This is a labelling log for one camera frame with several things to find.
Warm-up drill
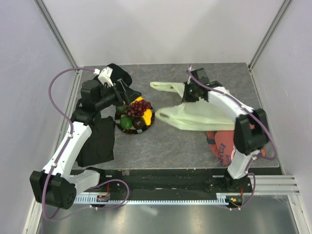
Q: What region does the yellow pear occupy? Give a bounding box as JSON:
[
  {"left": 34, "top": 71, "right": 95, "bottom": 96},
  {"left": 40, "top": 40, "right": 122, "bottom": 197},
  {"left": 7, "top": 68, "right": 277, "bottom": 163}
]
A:
[{"left": 142, "top": 109, "right": 153, "bottom": 126}]

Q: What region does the patterned round plate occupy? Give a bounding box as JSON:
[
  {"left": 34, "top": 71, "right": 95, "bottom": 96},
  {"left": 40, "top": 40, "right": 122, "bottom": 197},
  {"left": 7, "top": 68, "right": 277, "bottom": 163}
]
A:
[{"left": 115, "top": 97, "right": 155, "bottom": 135}]

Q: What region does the purple grape bunch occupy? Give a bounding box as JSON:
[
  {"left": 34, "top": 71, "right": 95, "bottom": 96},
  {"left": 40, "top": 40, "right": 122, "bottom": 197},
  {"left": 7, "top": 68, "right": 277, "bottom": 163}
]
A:
[{"left": 127, "top": 99, "right": 152, "bottom": 117}]

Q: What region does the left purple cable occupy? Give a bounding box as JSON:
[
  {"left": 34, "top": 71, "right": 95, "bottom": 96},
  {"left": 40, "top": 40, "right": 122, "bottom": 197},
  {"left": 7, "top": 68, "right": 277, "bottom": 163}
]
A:
[{"left": 41, "top": 68, "right": 98, "bottom": 221}]

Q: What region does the purple cable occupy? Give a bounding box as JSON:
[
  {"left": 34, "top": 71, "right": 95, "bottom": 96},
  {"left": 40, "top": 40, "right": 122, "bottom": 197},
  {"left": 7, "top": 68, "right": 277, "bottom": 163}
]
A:
[
  {"left": 41, "top": 68, "right": 98, "bottom": 221},
  {"left": 186, "top": 65, "right": 278, "bottom": 176}
]

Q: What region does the left aluminium frame post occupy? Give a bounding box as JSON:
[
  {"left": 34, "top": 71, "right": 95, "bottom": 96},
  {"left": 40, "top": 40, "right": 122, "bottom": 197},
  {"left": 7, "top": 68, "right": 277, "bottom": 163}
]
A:
[{"left": 33, "top": 0, "right": 81, "bottom": 85}]

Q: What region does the green avocado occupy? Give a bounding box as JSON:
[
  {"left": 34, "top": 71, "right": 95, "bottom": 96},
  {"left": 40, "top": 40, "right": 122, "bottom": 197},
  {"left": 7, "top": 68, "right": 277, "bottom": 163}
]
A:
[
  {"left": 120, "top": 116, "right": 133, "bottom": 130},
  {"left": 116, "top": 105, "right": 128, "bottom": 115}
]

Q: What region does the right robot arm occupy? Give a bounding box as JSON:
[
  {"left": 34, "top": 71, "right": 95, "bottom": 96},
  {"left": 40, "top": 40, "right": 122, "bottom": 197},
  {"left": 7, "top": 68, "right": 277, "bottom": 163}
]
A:
[{"left": 183, "top": 66, "right": 269, "bottom": 192}]

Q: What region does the black cloth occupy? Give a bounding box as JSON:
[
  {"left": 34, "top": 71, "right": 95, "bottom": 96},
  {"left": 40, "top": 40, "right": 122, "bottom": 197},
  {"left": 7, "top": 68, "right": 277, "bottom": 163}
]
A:
[
  {"left": 76, "top": 116, "right": 116, "bottom": 167},
  {"left": 93, "top": 63, "right": 132, "bottom": 86}
]

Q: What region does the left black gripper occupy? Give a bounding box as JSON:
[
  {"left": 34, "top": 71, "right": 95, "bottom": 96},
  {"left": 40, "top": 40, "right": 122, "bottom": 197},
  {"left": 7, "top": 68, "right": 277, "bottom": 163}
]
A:
[{"left": 95, "top": 79, "right": 141, "bottom": 111}]

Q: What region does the black cloth front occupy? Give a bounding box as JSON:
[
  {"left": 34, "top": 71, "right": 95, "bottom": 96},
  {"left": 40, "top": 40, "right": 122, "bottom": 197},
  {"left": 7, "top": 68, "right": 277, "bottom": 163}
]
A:
[{"left": 76, "top": 116, "right": 116, "bottom": 167}]

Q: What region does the right aluminium frame post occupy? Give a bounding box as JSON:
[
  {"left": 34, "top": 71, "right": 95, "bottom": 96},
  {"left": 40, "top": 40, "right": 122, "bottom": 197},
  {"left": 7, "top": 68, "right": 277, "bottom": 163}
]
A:
[{"left": 247, "top": 0, "right": 293, "bottom": 71}]

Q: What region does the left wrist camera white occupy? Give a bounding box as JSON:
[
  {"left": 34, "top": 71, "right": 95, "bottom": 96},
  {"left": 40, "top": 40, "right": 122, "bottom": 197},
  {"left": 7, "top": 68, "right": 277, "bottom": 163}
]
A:
[{"left": 94, "top": 66, "right": 114, "bottom": 87}]

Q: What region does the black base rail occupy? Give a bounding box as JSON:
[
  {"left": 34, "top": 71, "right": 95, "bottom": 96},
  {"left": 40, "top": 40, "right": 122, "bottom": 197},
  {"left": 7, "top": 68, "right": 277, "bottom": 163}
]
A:
[{"left": 88, "top": 167, "right": 253, "bottom": 194}]

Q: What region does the light green plastic bag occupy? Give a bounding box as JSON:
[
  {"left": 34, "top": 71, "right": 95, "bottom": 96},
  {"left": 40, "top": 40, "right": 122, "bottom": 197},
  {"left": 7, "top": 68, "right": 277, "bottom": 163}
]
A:
[{"left": 149, "top": 81, "right": 236, "bottom": 132}]

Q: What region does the aluminium frame post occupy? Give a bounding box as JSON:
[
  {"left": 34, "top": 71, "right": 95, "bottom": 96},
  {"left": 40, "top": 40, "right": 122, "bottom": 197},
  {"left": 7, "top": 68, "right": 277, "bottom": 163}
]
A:
[
  {"left": 247, "top": 0, "right": 293, "bottom": 71},
  {"left": 33, "top": 0, "right": 81, "bottom": 85}
]

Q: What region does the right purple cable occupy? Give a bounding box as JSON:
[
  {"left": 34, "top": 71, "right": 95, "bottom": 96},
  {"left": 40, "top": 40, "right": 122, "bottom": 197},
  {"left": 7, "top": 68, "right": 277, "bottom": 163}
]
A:
[{"left": 186, "top": 65, "right": 278, "bottom": 176}]

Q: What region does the red printed t-shirt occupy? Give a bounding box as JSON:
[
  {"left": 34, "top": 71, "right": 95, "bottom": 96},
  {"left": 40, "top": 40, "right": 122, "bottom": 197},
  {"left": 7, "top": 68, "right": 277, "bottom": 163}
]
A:
[{"left": 206, "top": 131, "right": 266, "bottom": 167}]

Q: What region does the black cloth back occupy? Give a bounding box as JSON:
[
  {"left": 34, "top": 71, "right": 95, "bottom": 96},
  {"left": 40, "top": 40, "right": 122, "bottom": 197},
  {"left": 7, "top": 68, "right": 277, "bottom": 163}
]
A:
[{"left": 93, "top": 63, "right": 132, "bottom": 86}]

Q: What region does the yellow lemon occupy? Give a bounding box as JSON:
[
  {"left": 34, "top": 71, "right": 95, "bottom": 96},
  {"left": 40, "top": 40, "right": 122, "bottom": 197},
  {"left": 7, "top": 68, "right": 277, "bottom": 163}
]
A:
[{"left": 132, "top": 97, "right": 144, "bottom": 104}]

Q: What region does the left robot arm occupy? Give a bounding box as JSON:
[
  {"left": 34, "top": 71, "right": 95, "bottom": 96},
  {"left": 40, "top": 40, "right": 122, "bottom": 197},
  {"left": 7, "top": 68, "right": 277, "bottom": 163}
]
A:
[{"left": 30, "top": 79, "right": 142, "bottom": 210}]

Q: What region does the grey cable duct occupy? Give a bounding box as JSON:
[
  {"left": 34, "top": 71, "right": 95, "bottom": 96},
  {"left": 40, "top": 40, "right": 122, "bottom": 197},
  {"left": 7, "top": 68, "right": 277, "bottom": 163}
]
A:
[{"left": 74, "top": 193, "right": 242, "bottom": 206}]

